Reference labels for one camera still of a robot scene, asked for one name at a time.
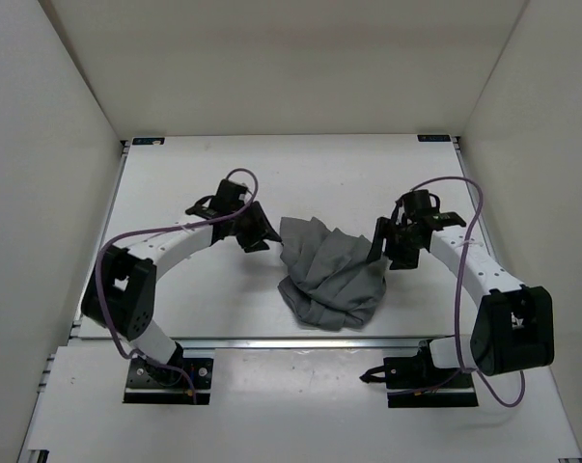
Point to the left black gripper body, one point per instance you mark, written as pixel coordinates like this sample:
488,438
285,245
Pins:
247,226

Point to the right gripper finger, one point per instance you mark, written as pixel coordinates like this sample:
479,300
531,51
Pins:
405,262
381,233

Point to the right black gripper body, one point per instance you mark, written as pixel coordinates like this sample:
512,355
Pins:
399,240

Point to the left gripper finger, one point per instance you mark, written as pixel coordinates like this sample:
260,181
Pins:
256,247
266,231

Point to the grey pleated skirt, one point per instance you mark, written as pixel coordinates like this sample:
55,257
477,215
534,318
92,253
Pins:
330,285

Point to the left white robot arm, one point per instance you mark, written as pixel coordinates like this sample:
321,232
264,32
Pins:
120,297

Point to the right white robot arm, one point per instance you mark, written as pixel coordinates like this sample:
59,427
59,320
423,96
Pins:
513,329

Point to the right blue corner sticker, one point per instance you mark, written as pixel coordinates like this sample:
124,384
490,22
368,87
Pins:
433,138

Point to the blue corner sticker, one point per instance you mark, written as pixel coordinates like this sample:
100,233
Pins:
148,141
433,138

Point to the left blue corner sticker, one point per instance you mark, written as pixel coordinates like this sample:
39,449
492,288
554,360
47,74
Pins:
148,141

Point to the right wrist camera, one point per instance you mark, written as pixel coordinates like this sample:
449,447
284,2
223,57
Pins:
422,208

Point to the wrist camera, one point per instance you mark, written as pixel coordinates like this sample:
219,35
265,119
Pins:
228,199
422,208

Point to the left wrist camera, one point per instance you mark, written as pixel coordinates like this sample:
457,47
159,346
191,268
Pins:
228,199

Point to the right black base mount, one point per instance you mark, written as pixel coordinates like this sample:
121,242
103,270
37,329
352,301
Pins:
415,383

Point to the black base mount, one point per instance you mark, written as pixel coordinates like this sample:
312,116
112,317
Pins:
143,385
415,383

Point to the aluminium front rail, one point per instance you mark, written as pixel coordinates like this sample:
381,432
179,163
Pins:
300,343

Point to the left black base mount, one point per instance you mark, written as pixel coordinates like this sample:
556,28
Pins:
143,385

